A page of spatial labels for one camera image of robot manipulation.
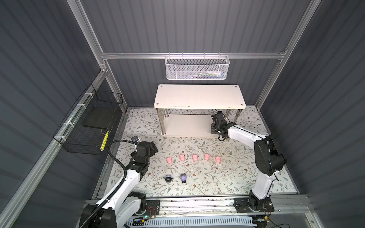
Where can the floral patterned mat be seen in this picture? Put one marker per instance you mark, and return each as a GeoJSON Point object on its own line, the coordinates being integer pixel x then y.
{"type": "Point", "coordinates": [235, 174]}

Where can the white ribbed cable duct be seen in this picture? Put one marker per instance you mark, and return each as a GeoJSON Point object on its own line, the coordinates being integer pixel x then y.
{"type": "Point", "coordinates": [189, 222]}

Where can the dark purple toy left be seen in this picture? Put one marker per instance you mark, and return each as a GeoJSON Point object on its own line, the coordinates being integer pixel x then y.
{"type": "Point", "coordinates": [168, 178]}

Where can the white two-tier shelf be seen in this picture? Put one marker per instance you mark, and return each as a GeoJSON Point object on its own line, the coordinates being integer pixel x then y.
{"type": "Point", "coordinates": [193, 97]}

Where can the items in white basket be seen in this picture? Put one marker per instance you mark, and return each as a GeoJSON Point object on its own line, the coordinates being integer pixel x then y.
{"type": "Point", "coordinates": [214, 75]}

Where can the yellow label tag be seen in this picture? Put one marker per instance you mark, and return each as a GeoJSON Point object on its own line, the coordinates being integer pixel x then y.
{"type": "Point", "coordinates": [105, 139]}

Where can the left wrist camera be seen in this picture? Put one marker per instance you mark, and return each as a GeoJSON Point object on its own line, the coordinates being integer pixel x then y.
{"type": "Point", "coordinates": [135, 139]}

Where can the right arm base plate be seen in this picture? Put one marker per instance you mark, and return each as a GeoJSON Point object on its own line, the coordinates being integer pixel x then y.
{"type": "Point", "coordinates": [246, 205]}

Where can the black wire mesh basket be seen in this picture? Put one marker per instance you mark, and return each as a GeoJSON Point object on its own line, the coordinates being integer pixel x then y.
{"type": "Point", "coordinates": [75, 138]}

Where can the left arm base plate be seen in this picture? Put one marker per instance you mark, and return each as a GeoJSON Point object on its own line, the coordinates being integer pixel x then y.
{"type": "Point", "coordinates": [152, 208]}

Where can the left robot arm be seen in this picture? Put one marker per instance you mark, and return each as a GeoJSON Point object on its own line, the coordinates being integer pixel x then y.
{"type": "Point", "coordinates": [116, 208]}

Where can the white wire mesh basket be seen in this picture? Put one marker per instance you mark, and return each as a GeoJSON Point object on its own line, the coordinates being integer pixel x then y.
{"type": "Point", "coordinates": [179, 67]}

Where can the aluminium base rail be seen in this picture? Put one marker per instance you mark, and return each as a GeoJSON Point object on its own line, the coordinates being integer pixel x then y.
{"type": "Point", "coordinates": [202, 206]}

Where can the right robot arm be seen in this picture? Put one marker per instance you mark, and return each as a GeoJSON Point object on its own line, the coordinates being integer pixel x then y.
{"type": "Point", "coordinates": [267, 158]}

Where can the black pad in basket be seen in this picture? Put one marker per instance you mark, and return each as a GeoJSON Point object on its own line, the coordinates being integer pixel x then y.
{"type": "Point", "coordinates": [98, 118]}

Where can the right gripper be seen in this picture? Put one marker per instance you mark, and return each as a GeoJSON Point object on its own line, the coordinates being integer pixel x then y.
{"type": "Point", "coordinates": [212, 128]}

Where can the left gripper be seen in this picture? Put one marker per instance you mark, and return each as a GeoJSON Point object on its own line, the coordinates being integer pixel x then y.
{"type": "Point", "coordinates": [151, 151]}

